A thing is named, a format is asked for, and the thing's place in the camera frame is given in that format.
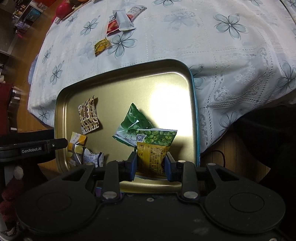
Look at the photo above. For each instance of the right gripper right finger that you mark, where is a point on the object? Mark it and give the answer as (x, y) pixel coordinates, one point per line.
(171, 170)

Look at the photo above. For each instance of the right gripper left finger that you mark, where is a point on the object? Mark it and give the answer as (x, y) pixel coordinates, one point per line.
(131, 166)

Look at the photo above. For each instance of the green yellow pea packet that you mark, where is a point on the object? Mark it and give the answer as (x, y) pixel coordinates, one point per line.
(152, 147)

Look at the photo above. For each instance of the blue white snack packet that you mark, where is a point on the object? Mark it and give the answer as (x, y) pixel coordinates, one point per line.
(96, 159)

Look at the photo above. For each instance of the yellow silver snack packet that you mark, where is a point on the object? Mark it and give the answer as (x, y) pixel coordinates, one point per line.
(75, 149)

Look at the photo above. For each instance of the green white snack packet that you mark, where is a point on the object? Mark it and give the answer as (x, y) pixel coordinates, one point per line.
(127, 130)

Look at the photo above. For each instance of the brown patterned snack packet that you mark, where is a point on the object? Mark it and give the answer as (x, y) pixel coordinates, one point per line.
(88, 116)

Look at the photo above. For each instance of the gold metal tray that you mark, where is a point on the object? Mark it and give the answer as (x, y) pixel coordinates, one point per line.
(157, 94)

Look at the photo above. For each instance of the olive gold snack packet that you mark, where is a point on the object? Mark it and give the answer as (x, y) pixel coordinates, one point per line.
(101, 45)

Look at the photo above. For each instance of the shelf with clutter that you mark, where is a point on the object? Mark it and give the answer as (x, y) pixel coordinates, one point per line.
(16, 17)

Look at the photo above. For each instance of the white floral lace tablecloth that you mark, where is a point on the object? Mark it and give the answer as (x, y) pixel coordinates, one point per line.
(241, 53)

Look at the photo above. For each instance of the red white hawthorn packet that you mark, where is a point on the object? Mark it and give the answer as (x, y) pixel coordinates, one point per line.
(112, 25)

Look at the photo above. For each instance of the grey white snack packet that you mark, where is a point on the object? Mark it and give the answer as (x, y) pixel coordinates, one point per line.
(123, 21)

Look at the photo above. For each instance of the red apple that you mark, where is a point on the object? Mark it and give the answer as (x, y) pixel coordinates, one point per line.
(63, 10)

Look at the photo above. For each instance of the pastel white snack packet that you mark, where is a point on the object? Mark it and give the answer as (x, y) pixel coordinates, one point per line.
(135, 11)

